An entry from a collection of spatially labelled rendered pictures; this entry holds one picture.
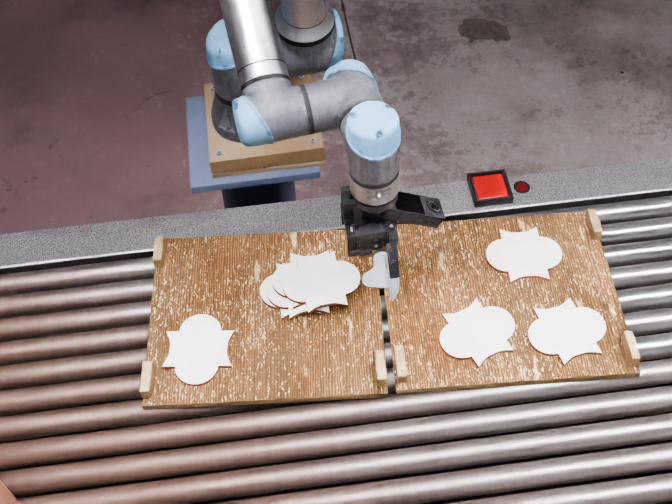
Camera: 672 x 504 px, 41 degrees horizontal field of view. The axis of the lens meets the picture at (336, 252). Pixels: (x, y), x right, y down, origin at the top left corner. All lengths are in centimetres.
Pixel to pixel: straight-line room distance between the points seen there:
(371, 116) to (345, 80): 10
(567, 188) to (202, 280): 73
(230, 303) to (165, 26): 219
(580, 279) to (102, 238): 90
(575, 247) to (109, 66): 226
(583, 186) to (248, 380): 77
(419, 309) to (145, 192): 165
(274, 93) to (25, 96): 227
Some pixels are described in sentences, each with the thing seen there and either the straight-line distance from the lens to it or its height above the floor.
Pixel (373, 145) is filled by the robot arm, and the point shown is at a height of 136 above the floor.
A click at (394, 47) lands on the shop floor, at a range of 350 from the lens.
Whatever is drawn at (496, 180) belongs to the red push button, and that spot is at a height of 93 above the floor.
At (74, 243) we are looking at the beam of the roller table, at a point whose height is 91.
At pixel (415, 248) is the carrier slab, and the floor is 94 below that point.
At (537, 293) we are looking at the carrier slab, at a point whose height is 94.
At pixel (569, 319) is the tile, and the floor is 94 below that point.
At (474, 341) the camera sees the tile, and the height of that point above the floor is 94.
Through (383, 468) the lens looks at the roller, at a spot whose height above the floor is 92.
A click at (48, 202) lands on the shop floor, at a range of 314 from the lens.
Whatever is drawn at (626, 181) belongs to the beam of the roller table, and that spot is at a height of 92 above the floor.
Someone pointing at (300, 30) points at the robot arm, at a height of 117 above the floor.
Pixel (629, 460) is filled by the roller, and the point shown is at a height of 92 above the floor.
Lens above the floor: 228
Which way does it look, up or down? 53 degrees down
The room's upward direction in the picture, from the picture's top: 3 degrees counter-clockwise
